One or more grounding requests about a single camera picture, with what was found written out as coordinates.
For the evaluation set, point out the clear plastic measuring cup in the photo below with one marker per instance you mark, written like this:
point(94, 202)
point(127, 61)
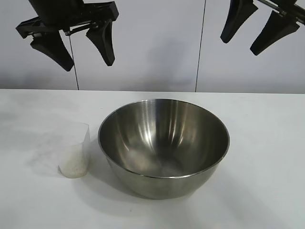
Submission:
point(76, 143)

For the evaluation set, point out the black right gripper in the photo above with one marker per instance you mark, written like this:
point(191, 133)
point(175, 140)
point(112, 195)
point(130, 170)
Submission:
point(290, 7)

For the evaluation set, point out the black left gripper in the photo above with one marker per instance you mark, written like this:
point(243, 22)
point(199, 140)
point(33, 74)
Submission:
point(64, 12)

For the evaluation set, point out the stainless steel mixing bowl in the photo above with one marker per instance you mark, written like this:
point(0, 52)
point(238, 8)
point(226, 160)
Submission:
point(164, 143)

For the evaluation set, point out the white rice grains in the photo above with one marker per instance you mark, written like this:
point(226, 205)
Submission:
point(74, 169)

